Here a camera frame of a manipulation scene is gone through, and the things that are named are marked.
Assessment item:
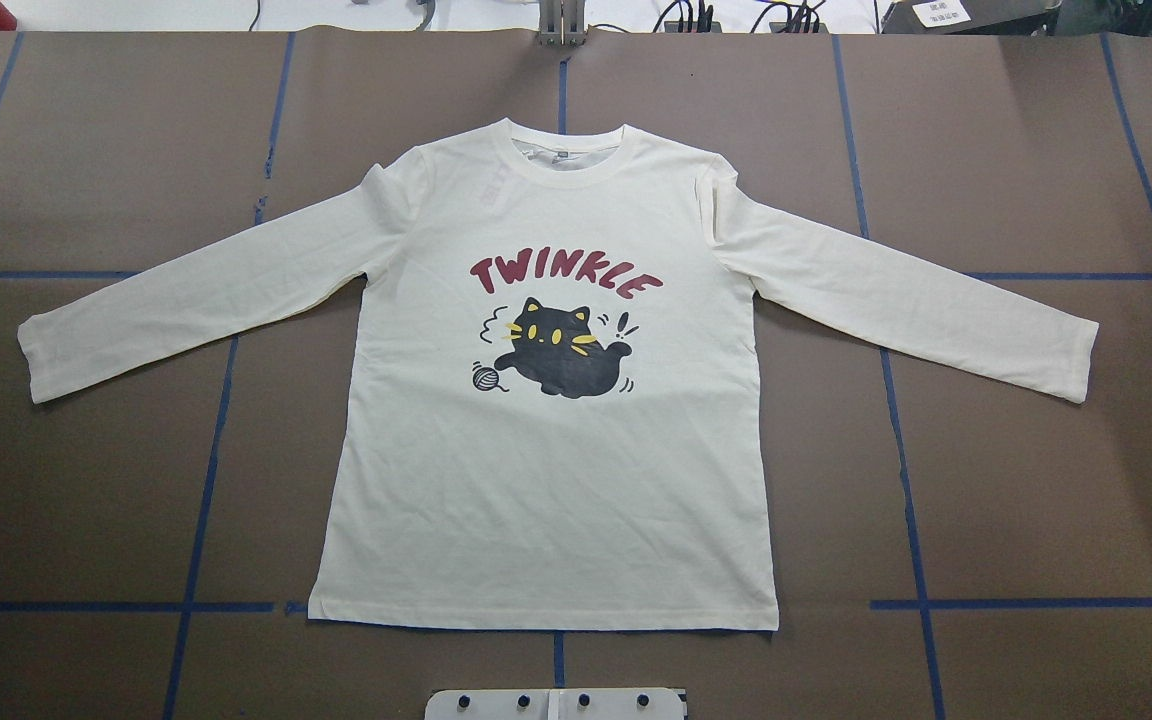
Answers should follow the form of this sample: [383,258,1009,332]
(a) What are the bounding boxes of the cream long-sleeve cat shirt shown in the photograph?
[18,119,1100,632]

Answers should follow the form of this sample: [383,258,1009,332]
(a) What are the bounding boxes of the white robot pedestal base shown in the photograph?
[424,687,689,719]

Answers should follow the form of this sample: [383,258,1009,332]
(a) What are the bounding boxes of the aluminium frame post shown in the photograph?
[538,0,588,47]

